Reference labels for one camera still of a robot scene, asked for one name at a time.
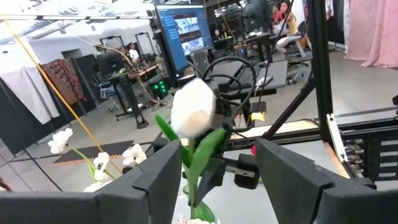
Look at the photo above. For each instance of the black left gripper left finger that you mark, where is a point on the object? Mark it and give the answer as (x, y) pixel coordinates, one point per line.
(124, 202)

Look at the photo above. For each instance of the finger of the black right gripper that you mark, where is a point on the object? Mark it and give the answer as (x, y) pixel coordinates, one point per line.
(213, 174)
(247, 171)

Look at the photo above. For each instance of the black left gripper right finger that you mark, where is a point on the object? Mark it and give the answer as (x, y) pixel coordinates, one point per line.
(295, 193)

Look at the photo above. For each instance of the white artificial tulip stem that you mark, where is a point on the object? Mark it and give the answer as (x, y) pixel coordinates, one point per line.
(192, 105)

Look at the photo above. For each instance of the white veined artificial flower bunch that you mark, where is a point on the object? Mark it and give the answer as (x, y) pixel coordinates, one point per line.
(196, 221)
(60, 140)

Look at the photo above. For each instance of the yellow label tag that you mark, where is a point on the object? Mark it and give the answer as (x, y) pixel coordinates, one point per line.
(258, 116)

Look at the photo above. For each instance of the black keyboard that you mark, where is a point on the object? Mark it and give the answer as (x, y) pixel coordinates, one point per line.
(245, 76)

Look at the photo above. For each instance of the black slotted equipment unit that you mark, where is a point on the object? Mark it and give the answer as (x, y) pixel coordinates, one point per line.
(367, 155)

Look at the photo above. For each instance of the black box with green lights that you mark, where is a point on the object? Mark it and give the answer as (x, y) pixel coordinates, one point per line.
(159, 88)

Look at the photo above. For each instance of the black standing desk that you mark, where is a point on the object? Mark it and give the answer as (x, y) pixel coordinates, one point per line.
(130, 99)

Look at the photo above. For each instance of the large computer monitor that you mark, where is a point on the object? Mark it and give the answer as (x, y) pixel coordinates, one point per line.
(186, 34)

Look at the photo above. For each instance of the black office chair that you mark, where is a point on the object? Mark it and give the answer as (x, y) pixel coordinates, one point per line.
(300, 46)

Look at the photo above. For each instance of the person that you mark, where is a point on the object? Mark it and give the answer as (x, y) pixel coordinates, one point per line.
(133, 54)
(290, 23)

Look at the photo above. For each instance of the red patterned hanging cloth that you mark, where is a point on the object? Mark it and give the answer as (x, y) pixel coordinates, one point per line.
(65, 81)

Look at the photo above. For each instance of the white hanging cloth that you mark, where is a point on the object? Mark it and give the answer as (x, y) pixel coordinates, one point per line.
(28, 90)

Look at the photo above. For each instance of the pink curtain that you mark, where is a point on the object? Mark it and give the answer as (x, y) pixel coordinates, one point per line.
(373, 31)

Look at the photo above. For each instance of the silver aluminium bracket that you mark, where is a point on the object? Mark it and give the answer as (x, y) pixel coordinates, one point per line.
(335, 137)

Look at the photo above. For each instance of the black aluminium table frame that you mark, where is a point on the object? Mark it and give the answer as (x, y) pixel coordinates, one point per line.
(320, 62)

